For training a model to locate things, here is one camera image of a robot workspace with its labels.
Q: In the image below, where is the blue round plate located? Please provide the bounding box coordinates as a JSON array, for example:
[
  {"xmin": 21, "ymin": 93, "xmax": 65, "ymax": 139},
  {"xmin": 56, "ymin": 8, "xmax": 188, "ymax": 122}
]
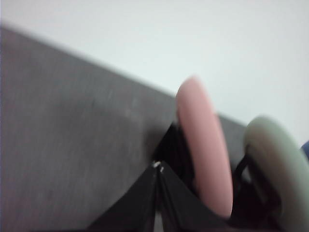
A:
[{"xmin": 300, "ymin": 141, "xmax": 309, "ymax": 161}]

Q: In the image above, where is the pale green round plate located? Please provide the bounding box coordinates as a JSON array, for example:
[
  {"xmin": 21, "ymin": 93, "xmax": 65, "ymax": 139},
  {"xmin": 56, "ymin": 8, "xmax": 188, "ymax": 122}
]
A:
[{"xmin": 242, "ymin": 115, "xmax": 309, "ymax": 228}]

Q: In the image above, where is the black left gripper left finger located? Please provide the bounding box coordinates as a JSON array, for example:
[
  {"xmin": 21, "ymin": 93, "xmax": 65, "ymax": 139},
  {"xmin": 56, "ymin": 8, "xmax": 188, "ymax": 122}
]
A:
[{"xmin": 86, "ymin": 162, "xmax": 159, "ymax": 232}]

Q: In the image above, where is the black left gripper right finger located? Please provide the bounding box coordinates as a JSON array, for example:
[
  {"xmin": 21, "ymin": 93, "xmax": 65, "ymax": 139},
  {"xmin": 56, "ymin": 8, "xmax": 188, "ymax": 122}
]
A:
[{"xmin": 158, "ymin": 165, "xmax": 236, "ymax": 232}]

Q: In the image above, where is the black plastic dish rack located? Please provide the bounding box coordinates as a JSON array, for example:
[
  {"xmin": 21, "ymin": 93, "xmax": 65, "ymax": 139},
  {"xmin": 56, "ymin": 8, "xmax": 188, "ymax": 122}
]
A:
[{"xmin": 153, "ymin": 120, "xmax": 284, "ymax": 228}]

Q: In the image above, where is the pink round plate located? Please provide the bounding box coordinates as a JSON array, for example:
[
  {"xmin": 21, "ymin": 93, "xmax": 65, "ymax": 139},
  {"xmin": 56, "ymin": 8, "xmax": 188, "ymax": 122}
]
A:
[{"xmin": 175, "ymin": 75, "xmax": 234, "ymax": 219}]

